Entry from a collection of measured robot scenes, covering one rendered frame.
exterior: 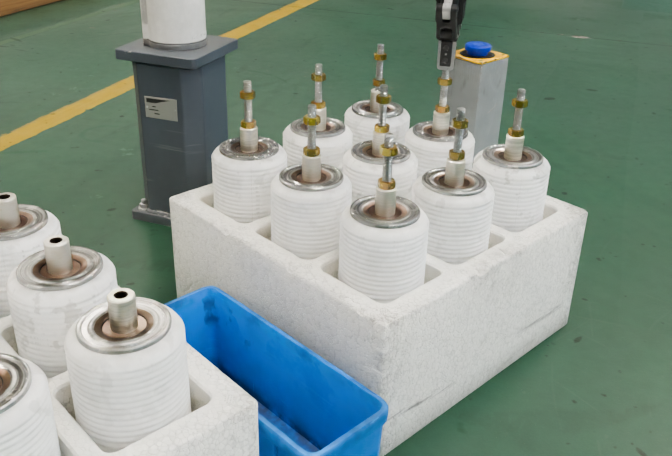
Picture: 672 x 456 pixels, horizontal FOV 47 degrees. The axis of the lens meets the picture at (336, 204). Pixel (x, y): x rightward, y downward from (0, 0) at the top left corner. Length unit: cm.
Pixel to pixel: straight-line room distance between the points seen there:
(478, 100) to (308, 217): 42
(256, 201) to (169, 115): 35
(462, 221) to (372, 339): 18
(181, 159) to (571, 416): 71
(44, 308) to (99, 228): 66
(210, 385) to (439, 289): 27
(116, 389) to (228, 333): 33
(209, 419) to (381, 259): 25
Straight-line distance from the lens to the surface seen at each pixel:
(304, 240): 88
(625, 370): 108
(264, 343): 89
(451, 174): 89
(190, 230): 100
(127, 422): 65
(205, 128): 127
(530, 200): 97
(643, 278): 129
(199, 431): 65
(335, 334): 83
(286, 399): 89
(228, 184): 96
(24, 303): 72
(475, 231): 89
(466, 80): 119
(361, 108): 113
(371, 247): 79
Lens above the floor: 62
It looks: 26 degrees down
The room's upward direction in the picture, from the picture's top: 1 degrees clockwise
